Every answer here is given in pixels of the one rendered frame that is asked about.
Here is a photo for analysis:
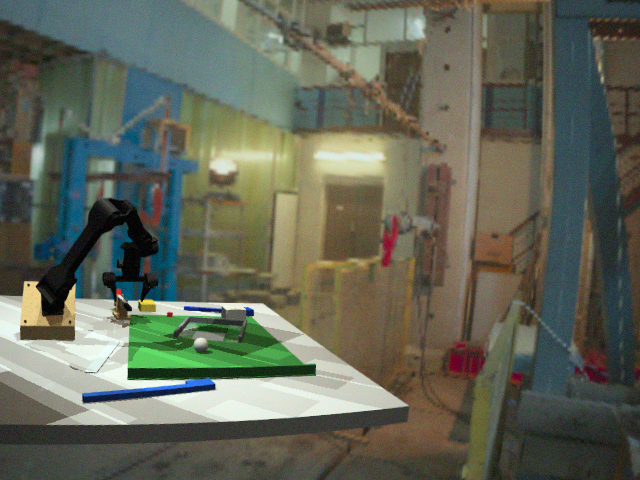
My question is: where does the green flat mat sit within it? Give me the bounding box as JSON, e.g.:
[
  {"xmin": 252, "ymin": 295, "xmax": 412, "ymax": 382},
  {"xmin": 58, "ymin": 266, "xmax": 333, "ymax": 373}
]
[{"xmin": 128, "ymin": 314, "xmax": 303, "ymax": 367}]

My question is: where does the white golf ball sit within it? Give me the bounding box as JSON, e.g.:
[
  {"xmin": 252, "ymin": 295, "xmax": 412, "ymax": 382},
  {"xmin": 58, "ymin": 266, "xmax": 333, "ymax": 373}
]
[{"xmin": 193, "ymin": 338, "xmax": 208, "ymax": 352}]

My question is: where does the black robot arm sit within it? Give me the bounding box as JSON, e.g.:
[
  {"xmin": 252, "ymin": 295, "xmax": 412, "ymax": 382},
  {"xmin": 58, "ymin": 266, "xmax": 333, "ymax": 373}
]
[{"xmin": 36, "ymin": 198, "xmax": 158, "ymax": 316}]

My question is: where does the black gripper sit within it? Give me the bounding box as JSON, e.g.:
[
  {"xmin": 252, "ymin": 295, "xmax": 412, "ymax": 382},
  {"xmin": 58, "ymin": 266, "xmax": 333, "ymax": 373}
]
[{"xmin": 102, "ymin": 260, "xmax": 158, "ymax": 302}]

